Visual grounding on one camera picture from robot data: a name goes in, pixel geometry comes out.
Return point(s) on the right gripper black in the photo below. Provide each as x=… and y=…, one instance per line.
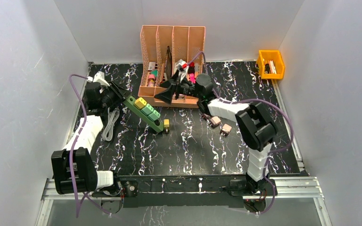
x=175, y=88

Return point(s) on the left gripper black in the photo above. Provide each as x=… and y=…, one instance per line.
x=116, y=93

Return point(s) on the yellow charger plug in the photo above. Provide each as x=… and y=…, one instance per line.
x=140, y=103
x=166, y=125

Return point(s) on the green power strip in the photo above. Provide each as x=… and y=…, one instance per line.
x=157, y=125

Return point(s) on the pink charger plug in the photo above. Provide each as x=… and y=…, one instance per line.
x=214, y=121

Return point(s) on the pink white charger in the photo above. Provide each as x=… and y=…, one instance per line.
x=206, y=116

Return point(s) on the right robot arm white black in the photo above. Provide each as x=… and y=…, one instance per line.
x=255, y=125

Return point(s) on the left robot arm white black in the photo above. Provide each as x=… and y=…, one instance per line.
x=73, y=169

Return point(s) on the green charger plug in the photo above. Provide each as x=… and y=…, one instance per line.
x=155, y=115
x=147, y=109

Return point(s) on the black tablet in organizer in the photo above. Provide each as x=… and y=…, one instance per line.
x=168, y=71

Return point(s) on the orange desk file organizer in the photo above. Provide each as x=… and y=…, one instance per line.
x=162, y=46

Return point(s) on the yellow storage bin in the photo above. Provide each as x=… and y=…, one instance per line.
x=270, y=65

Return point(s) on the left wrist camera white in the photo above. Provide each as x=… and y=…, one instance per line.
x=99, y=78

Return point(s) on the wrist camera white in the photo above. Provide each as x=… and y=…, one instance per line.
x=181, y=67
x=99, y=78

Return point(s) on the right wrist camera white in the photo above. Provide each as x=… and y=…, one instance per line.
x=181, y=67

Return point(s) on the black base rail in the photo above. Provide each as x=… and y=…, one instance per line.
x=196, y=190

